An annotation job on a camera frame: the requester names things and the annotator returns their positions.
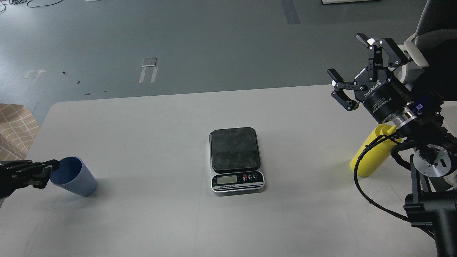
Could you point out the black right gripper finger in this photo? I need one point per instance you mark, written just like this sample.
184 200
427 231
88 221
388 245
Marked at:
339 88
383 54

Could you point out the silver digital kitchen scale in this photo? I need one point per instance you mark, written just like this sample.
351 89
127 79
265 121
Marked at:
235 161

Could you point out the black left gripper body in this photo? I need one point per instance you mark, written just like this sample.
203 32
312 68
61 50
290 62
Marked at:
7 183

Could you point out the yellow squeeze bottle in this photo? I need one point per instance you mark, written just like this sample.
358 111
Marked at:
377 155

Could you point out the blue ribbed cup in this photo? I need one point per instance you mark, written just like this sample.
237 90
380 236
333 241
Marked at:
74 176

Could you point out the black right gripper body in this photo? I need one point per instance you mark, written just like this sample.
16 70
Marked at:
384 96

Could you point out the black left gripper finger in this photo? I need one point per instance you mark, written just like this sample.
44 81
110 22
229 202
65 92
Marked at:
24 173

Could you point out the grey office chair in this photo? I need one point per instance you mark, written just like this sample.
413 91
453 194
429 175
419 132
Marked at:
432 50

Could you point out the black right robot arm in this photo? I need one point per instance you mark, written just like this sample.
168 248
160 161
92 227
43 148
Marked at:
428 151

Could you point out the beige checkered cloth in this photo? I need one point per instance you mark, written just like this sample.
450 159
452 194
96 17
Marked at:
18 130

